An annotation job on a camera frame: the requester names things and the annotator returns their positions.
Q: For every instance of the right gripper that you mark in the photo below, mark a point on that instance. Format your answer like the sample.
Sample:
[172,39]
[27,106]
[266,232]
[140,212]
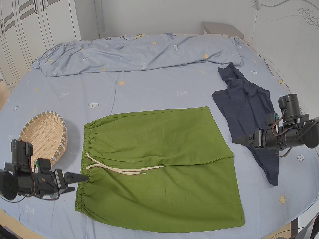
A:
[269,139]

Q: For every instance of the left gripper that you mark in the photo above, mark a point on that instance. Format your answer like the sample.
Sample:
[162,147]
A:
[49,183]

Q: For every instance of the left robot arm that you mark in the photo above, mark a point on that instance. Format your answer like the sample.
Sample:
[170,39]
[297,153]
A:
[21,153]

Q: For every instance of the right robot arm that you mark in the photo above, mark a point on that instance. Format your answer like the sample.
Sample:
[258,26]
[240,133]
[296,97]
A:
[290,106]

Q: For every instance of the dark blue garment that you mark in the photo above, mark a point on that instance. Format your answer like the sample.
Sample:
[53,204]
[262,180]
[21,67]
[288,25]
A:
[245,103]

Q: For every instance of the round woven basket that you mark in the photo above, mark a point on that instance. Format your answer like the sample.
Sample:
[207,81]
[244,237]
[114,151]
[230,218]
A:
[43,133]

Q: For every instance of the bed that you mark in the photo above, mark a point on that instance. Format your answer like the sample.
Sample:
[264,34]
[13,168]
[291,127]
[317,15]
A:
[149,91]

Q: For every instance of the green shorts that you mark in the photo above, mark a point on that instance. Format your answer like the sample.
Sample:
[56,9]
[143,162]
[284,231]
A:
[159,158]

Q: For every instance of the grey bedside table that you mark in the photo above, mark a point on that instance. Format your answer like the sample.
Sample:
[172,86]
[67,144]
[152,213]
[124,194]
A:
[219,28]

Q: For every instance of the pale blue quilt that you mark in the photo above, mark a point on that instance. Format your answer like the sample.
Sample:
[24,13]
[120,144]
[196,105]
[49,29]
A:
[139,53]

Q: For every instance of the white wardrobe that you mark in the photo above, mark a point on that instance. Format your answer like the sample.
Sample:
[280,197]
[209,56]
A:
[37,21]

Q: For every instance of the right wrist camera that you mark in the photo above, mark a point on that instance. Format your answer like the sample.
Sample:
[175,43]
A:
[270,119]

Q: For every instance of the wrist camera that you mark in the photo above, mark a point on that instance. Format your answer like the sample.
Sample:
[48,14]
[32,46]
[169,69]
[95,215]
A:
[270,119]
[42,165]

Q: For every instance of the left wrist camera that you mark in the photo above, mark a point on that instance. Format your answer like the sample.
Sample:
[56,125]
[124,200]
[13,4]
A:
[42,165]

